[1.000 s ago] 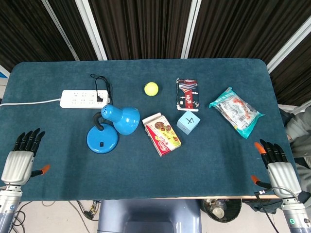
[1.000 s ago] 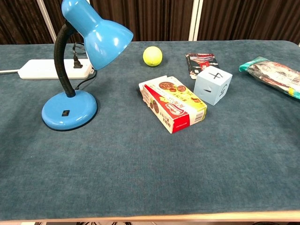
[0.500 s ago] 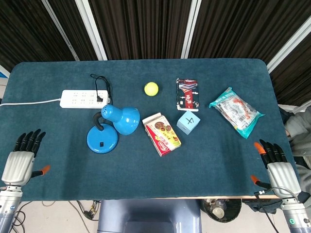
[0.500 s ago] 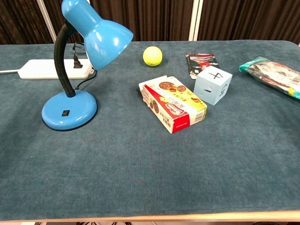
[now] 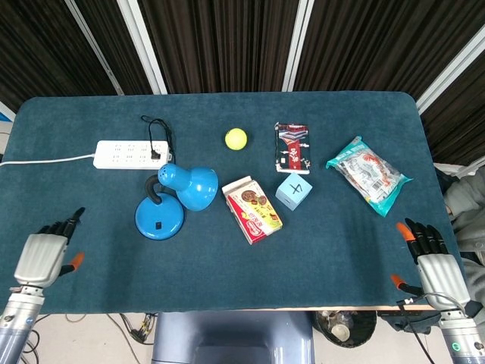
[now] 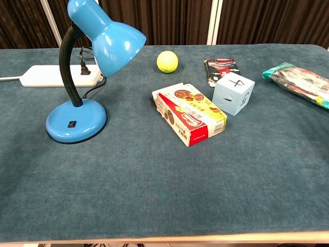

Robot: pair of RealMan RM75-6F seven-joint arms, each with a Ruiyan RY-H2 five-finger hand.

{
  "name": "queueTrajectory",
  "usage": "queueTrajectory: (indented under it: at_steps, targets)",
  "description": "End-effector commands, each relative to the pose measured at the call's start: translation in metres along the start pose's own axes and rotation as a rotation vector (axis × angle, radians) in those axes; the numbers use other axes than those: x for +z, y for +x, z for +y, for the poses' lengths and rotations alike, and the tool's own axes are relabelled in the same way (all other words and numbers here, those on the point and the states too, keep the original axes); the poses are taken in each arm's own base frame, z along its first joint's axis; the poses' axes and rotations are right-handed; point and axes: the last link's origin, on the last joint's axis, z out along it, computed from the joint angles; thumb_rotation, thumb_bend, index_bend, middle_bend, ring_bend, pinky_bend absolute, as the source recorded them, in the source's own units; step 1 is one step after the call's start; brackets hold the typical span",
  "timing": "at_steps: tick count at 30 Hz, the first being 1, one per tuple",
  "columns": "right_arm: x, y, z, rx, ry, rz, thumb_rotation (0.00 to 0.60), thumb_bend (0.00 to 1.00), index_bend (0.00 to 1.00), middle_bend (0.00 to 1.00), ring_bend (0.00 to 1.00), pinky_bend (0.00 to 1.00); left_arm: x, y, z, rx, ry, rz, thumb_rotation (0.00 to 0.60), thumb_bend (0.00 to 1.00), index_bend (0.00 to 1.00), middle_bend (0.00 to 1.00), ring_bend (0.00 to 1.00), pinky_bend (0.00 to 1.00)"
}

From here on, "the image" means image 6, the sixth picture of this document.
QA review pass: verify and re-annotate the light blue numbered foam cube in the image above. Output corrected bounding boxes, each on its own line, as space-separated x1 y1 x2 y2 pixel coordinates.
212 72 255 117

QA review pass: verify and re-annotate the white partition frame post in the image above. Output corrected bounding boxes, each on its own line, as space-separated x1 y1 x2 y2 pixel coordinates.
207 0 223 46
40 0 63 48

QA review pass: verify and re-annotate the red yellow snack box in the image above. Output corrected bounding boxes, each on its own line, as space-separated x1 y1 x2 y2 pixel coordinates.
152 82 228 147

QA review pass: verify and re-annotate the teal blue table cloth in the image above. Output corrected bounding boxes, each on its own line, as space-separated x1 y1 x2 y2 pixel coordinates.
0 44 329 243

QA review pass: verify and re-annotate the blue gooseneck desk lamp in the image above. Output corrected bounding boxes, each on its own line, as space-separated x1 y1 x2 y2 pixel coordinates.
45 0 147 144

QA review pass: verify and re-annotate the yellow-green tennis ball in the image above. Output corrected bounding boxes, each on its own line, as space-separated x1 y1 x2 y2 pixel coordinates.
156 50 179 74

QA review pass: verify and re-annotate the black cable plug connector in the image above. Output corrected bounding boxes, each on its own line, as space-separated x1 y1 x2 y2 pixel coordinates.
78 46 106 99

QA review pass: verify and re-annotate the white power strip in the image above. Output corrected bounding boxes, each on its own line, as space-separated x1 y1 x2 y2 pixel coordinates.
19 64 103 88

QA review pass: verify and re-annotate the small dark printed packet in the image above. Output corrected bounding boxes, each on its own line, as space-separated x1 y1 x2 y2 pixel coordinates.
203 58 241 87

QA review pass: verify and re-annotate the plastic snack bag teal edge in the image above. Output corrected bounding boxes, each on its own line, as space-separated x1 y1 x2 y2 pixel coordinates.
262 62 329 110

